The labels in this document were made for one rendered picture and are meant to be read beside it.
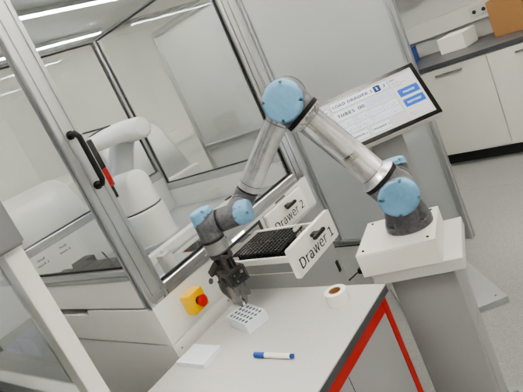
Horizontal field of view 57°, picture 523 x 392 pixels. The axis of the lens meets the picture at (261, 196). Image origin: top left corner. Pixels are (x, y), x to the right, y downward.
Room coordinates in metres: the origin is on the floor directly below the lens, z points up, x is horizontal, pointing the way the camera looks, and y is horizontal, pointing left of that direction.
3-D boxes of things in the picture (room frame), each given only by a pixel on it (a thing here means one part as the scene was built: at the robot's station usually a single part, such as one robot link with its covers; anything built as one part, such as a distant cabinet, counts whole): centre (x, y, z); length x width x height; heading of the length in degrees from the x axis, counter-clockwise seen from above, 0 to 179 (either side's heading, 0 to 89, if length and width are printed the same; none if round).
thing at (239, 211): (1.49, 0.10, 1.11); 0.11 x 0.11 x 0.08; 74
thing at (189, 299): (1.54, 0.35, 0.88); 0.07 x 0.05 x 0.07; 138
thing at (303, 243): (1.58, -0.10, 0.87); 0.29 x 0.02 x 0.11; 138
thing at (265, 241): (1.71, 0.05, 0.87); 0.22 x 0.18 x 0.06; 48
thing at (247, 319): (1.45, 0.21, 0.78); 0.12 x 0.08 x 0.04; 29
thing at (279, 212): (2.02, -0.07, 0.87); 0.29 x 0.02 x 0.11; 138
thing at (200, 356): (1.38, 0.38, 0.77); 0.13 x 0.09 x 0.02; 48
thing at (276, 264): (1.72, 0.06, 0.86); 0.40 x 0.26 x 0.06; 48
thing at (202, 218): (1.50, 0.19, 1.11); 0.09 x 0.08 x 0.11; 74
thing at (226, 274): (1.49, 0.19, 0.95); 0.09 x 0.08 x 0.12; 29
